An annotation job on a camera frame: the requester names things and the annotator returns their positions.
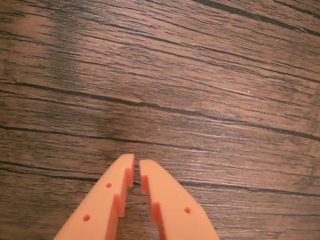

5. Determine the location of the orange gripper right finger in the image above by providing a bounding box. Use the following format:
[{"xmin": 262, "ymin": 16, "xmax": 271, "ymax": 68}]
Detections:
[{"xmin": 138, "ymin": 159, "xmax": 221, "ymax": 240}]

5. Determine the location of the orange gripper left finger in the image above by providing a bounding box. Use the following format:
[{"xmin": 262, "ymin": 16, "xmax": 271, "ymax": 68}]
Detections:
[{"xmin": 53, "ymin": 153, "xmax": 136, "ymax": 240}]

